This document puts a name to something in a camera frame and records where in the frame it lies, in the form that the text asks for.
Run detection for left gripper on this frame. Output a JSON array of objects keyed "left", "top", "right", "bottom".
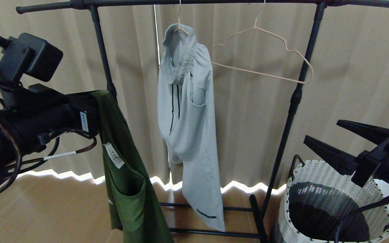
[{"left": 12, "top": 84, "right": 101, "bottom": 150}]

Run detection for green garment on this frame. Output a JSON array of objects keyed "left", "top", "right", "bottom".
[{"left": 92, "top": 89, "right": 175, "bottom": 243}]

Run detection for pale grey shorts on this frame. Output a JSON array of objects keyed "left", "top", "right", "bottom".
[{"left": 157, "top": 23, "right": 225, "bottom": 233}]

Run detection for pink clothes hanger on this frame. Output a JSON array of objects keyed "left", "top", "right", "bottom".
[
  {"left": 171, "top": 0, "right": 190, "bottom": 36},
  {"left": 211, "top": 0, "right": 314, "bottom": 84}
]

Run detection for white laundry basket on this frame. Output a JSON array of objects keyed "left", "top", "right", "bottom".
[{"left": 272, "top": 155, "right": 389, "bottom": 243}]

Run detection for black clothes rack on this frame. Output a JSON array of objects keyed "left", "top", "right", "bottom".
[{"left": 16, "top": 0, "right": 389, "bottom": 243}]

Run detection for beige curtain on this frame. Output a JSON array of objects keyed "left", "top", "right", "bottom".
[{"left": 0, "top": 0, "right": 389, "bottom": 189}]

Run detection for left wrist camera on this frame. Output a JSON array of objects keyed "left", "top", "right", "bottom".
[{"left": 0, "top": 33, "right": 63, "bottom": 108}]

